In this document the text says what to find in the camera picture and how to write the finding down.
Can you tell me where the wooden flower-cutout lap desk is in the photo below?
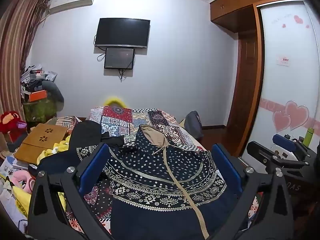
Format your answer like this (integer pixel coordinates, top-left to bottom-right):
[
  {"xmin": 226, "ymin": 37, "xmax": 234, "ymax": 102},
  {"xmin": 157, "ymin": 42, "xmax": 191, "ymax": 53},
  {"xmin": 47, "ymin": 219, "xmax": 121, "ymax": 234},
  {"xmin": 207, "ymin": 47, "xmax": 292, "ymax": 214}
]
[{"xmin": 14, "ymin": 123, "xmax": 69, "ymax": 162}]

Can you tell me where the white air conditioner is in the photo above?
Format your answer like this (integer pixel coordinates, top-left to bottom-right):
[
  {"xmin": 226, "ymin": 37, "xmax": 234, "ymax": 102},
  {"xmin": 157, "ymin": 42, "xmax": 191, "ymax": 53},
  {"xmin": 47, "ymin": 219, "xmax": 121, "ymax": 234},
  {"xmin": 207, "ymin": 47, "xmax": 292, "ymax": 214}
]
[{"xmin": 48, "ymin": 0, "xmax": 97, "ymax": 14}]

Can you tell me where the navy patterned hooded garment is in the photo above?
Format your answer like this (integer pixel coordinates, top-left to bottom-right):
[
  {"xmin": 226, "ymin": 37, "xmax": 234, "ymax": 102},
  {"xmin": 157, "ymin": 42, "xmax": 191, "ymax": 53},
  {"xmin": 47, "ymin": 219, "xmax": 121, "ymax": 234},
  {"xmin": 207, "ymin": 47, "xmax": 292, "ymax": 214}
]
[{"xmin": 75, "ymin": 124, "xmax": 250, "ymax": 240}]

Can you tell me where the large black wall television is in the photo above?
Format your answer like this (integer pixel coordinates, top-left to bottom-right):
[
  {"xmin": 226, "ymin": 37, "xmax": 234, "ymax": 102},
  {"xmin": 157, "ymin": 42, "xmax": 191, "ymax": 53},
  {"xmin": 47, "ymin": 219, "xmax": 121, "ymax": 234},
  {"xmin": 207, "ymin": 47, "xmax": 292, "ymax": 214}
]
[{"xmin": 94, "ymin": 18, "xmax": 151, "ymax": 48}]

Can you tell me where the red plush toy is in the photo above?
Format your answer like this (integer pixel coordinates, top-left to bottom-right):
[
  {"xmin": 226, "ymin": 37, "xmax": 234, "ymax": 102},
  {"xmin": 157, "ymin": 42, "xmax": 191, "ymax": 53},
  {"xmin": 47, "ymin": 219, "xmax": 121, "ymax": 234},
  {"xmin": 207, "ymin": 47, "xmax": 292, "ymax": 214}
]
[{"xmin": 0, "ymin": 110, "xmax": 27, "ymax": 133}]

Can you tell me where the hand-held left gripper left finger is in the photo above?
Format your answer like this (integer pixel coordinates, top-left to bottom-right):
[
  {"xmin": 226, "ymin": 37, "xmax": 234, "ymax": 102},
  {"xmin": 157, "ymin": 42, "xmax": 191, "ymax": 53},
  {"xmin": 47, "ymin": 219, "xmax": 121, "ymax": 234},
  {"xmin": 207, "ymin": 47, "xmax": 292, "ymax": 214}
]
[{"xmin": 27, "ymin": 142, "xmax": 115, "ymax": 240}]

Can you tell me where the yellow garment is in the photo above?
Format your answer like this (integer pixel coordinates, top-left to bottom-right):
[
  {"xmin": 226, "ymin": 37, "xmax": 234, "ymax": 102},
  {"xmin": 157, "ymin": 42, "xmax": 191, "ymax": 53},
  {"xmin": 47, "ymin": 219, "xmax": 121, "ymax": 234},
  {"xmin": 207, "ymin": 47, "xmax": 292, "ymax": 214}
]
[{"xmin": 15, "ymin": 135, "xmax": 73, "ymax": 220}]

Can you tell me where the striped curtain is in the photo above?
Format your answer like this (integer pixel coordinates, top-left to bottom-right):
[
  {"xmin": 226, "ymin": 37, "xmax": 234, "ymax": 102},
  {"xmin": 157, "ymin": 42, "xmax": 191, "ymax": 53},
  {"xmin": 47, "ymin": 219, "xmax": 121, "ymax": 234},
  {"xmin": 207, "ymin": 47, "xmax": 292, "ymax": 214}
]
[{"xmin": 0, "ymin": 0, "xmax": 50, "ymax": 140}]

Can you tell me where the wooden overhead cabinet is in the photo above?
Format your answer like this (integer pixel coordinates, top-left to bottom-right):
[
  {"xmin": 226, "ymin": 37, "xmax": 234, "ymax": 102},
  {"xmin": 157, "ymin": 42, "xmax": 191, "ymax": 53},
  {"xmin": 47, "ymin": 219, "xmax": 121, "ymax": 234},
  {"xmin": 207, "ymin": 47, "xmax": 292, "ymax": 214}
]
[{"xmin": 209, "ymin": 0, "xmax": 304, "ymax": 33}]

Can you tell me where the white storage box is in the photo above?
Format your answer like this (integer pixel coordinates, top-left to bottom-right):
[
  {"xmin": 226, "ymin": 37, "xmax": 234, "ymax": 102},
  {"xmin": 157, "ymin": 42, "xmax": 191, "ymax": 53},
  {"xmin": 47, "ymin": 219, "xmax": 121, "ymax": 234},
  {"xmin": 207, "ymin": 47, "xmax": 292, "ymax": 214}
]
[{"xmin": 275, "ymin": 150, "xmax": 299, "ymax": 162}]

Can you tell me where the black garment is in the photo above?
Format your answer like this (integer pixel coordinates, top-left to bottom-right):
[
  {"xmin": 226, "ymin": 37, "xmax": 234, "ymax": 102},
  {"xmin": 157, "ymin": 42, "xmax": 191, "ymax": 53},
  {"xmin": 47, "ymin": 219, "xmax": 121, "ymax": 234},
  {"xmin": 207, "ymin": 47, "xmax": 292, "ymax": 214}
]
[{"xmin": 37, "ymin": 120, "xmax": 125, "ymax": 178}]

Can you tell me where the grey backpack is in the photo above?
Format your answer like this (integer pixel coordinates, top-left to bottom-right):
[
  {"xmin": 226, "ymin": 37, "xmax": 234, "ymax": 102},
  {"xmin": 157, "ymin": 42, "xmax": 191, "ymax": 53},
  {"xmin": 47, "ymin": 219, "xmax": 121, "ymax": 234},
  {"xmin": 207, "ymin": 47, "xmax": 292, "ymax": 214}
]
[{"xmin": 184, "ymin": 110, "xmax": 204, "ymax": 140}]

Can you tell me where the yellow hoop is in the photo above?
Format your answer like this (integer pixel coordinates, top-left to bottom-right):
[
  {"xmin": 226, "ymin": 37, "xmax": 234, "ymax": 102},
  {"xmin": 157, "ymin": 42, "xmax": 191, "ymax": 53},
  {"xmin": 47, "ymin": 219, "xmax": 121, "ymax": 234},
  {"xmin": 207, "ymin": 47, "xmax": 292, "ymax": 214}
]
[{"xmin": 104, "ymin": 95, "xmax": 129, "ymax": 108}]

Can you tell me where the small black wall monitor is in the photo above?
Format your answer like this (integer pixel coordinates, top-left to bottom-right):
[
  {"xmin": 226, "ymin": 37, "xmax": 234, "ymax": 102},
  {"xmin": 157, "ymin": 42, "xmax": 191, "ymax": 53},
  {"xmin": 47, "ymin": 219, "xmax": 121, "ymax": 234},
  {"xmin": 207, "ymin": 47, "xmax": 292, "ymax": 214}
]
[{"xmin": 104, "ymin": 47, "xmax": 136, "ymax": 69}]

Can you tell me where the patchwork bedspread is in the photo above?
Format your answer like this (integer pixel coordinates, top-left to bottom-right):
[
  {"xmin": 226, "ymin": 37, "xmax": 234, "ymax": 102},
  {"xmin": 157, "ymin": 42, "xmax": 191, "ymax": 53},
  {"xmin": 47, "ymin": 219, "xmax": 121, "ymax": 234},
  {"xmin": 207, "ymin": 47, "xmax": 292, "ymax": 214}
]
[{"xmin": 66, "ymin": 106, "xmax": 260, "ymax": 233}]

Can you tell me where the green bottle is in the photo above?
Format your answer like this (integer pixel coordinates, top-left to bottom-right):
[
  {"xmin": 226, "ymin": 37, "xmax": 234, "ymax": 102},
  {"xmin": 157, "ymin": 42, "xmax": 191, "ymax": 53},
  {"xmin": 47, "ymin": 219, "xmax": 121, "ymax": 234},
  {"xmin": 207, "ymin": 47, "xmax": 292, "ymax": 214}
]
[{"xmin": 303, "ymin": 127, "xmax": 314, "ymax": 147}]

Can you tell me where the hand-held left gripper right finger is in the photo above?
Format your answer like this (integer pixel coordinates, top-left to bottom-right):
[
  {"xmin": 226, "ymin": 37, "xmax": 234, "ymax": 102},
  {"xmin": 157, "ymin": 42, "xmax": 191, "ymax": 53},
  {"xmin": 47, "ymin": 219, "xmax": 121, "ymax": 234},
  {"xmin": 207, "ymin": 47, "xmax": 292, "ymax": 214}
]
[{"xmin": 211, "ymin": 144, "xmax": 294, "ymax": 240}]

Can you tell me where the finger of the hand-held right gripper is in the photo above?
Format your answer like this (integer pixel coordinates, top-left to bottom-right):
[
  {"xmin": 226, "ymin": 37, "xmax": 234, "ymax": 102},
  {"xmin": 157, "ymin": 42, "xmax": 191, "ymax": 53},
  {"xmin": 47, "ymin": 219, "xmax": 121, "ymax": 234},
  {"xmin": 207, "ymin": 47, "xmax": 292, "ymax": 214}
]
[
  {"xmin": 272, "ymin": 134, "xmax": 313, "ymax": 155},
  {"xmin": 247, "ymin": 141, "xmax": 310, "ymax": 169}
]

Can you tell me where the orange box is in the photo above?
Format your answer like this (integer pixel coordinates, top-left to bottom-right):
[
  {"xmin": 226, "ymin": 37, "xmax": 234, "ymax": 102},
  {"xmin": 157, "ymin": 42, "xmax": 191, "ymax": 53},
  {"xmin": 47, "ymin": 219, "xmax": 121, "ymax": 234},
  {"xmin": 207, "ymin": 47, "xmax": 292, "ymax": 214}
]
[{"xmin": 29, "ymin": 90, "xmax": 48, "ymax": 102}]

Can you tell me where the green cloth-covered cabinet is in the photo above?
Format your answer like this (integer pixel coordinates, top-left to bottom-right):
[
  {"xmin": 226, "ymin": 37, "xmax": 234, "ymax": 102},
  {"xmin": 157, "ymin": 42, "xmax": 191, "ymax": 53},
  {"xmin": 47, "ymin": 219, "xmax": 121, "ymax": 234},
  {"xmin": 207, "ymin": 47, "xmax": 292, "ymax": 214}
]
[{"xmin": 23, "ymin": 97, "xmax": 59, "ymax": 123}]

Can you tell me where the pink plush item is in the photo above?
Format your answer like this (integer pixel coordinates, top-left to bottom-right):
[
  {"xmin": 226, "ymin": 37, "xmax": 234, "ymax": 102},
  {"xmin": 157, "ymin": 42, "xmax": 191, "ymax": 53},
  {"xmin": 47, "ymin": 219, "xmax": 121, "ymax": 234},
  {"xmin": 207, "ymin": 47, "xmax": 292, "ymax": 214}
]
[{"xmin": 10, "ymin": 171, "xmax": 35, "ymax": 193}]

